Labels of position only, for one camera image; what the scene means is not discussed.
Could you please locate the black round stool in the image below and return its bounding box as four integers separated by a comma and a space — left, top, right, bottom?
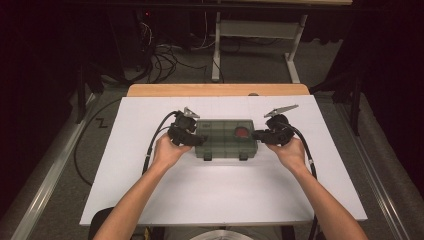
86, 206, 116, 240

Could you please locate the person's right hand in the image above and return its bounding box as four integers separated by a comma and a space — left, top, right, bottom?
266, 136, 310, 177

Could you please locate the person's left hand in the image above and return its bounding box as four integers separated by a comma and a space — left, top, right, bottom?
151, 134, 193, 172

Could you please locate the person's light grey clothing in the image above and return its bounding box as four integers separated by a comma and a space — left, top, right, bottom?
163, 225, 283, 240

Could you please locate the silver metal floor rail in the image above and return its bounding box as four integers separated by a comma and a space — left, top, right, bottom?
336, 99, 424, 240
9, 93, 98, 240

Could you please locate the tangle of black floor cables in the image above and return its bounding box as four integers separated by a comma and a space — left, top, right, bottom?
133, 42, 208, 85

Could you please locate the right hand-held gripper cable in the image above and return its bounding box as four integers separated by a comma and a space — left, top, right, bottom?
282, 120, 318, 240

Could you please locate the grey clear compartment box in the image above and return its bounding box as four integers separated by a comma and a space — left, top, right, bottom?
194, 119, 260, 162

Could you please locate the wooden table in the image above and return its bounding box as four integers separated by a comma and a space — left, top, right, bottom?
126, 83, 311, 98

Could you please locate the black metal stand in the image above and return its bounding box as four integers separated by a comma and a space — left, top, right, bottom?
73, 63, 105, 125
309, 72, 365, 137

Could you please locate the white metal desk frame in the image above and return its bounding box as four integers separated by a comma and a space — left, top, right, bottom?
211, 11, 310, 84

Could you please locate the long black floor cable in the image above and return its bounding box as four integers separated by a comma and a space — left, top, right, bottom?
73, 97, 123, 188

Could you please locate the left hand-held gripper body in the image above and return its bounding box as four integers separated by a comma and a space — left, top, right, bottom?
167, 106, 201, 147

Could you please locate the hand-held gripper cable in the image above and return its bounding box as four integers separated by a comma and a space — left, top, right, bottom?
142, 110, 180, 176
282, 120, 318, 240

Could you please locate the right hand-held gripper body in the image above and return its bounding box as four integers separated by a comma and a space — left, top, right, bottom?
263, 104, 300, 147

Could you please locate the left hand-held gripper cable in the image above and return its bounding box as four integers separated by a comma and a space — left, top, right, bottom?
142, 110, 180, 176

